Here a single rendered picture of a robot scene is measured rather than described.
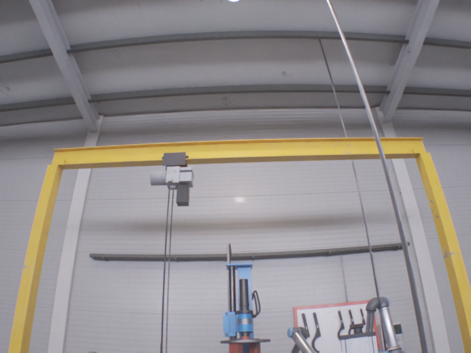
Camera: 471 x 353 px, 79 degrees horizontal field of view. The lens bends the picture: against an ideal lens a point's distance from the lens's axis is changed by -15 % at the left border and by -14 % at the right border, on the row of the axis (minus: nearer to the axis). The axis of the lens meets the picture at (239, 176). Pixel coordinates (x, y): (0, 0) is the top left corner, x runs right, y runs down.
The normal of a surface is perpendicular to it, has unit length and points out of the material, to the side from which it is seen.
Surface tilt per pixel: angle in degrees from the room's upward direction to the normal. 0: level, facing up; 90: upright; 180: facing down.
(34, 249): 90
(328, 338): 90
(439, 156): 90
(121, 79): 174
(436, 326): 90
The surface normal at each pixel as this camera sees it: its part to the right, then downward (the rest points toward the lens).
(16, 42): 0.03, 0.81
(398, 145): -0.01, -0.49
